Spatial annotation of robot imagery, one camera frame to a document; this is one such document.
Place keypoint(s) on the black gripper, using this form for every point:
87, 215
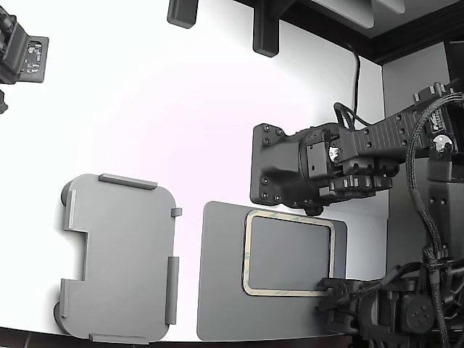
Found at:
340, 304

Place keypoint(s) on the tan rectangular frame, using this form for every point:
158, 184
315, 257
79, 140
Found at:
275, 292

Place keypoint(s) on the black six-joint robot arm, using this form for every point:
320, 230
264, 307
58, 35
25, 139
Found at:
384, 134

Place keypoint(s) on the gray plastic box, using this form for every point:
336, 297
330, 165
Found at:
123, 253

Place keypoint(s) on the gray rectangular mat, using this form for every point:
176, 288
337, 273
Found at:
221, 272

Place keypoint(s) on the black flat panel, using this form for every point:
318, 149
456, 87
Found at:
456, 61

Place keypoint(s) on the black shelf beam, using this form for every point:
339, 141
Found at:
398, 40

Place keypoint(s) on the long black bracket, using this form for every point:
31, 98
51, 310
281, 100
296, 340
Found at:
265, 32

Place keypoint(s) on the short black bracket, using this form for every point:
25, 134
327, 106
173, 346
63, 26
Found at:
181, 14

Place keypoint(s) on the small black mount piece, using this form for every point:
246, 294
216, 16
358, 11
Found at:
3, 103

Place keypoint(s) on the black camera with circuit board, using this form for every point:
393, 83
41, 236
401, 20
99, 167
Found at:
14, 47

